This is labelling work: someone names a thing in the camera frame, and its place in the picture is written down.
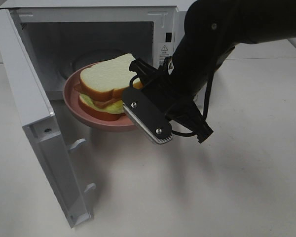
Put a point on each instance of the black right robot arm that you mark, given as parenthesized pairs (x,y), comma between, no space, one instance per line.
(213,28)

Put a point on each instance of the pink round plate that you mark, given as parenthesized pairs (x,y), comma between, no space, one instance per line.
(70,96)

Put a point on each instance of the white microwave door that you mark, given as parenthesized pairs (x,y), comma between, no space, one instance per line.
(40,125)

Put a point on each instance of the white warning label sticker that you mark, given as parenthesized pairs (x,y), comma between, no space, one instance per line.
(165,50)

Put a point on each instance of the white microwave oven body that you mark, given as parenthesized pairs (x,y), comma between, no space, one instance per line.
(45,41)

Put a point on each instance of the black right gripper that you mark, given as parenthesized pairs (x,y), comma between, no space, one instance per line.
(175,103)

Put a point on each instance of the toast sandwich with lettuce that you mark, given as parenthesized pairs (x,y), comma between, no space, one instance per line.
(101,86)

